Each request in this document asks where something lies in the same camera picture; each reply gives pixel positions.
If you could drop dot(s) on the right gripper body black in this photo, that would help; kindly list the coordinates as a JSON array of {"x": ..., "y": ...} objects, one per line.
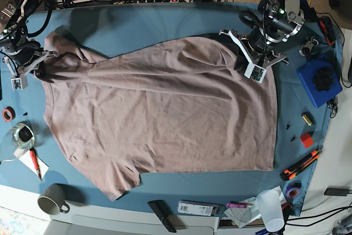
[{"x": 23, "y": 53}]

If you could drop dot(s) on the clear packaged item with barcode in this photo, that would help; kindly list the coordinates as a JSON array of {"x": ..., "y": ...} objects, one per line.
[{"x": 197, "y": 208}]

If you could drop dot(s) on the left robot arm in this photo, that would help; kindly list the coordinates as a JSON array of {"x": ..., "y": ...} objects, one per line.
[{"x": 280, "y": 20}]

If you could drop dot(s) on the yellow green battery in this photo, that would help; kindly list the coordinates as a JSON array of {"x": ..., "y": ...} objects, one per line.
[{"x": 306, "y": 116}]

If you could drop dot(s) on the black star knob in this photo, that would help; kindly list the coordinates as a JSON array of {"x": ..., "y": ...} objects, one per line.
[{"x": 323, "y": 79}]

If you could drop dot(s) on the purple marker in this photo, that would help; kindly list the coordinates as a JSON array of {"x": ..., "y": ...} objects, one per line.
[{"x": 239, "y": 205}]

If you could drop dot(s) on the mauve pink T-shirt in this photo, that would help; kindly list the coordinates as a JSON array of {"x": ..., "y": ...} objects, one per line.
[{"x": 179, "y": 106}]

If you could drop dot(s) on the clear tape roll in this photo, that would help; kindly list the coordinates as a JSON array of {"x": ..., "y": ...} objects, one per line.
[{"x": 21, "y": 136}]

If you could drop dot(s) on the orange black power tool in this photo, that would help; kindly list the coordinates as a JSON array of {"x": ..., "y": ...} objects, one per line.
[{"x": 327, "y": 29}]

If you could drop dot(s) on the metal carabiner clamp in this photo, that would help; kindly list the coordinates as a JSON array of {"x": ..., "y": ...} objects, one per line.
[{"x": 306, "y": 48}]

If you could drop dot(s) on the purple tape roll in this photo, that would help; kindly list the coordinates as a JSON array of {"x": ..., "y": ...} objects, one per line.
[{"x": 293, "y": 190}]

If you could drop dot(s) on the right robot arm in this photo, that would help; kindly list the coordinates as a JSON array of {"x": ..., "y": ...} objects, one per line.
[{"x": 14, "y": 15}]

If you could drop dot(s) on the grey ceramic mug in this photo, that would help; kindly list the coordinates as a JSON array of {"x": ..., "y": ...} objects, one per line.
[{"x": 52, "y": 201}]

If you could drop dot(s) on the black remote control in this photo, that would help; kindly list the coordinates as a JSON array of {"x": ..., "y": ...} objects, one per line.
[{"x": 155, "y": 207}]

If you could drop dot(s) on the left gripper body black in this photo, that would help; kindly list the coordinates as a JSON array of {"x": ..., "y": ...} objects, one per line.
[{"x": 264, "y": 45}]

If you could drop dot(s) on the red cube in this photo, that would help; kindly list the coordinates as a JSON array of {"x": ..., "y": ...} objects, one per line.
[{"x": 307, "y": 140}]

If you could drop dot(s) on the blue plastic box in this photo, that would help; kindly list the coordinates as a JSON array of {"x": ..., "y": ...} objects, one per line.
[{"x": 306, "y": 74}]

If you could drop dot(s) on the red tape roll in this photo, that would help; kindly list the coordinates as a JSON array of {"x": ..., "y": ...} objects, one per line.
[{"x": 8, "y": 114}]

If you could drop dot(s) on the orange pen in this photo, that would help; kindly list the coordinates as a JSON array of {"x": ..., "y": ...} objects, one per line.
[{"x": 33, "y": 156}]

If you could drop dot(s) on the orange black utility knife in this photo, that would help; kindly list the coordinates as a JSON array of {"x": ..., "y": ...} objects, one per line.
[{"x": 300, "y": 166}]

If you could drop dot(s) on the white paper note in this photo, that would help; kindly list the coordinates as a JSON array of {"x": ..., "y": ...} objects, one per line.
[{"x": 31, "y": 160}]

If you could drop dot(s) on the translucent plastic cup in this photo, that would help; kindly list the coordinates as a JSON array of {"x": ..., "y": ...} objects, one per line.
[{"x": 269, "y": 206}]

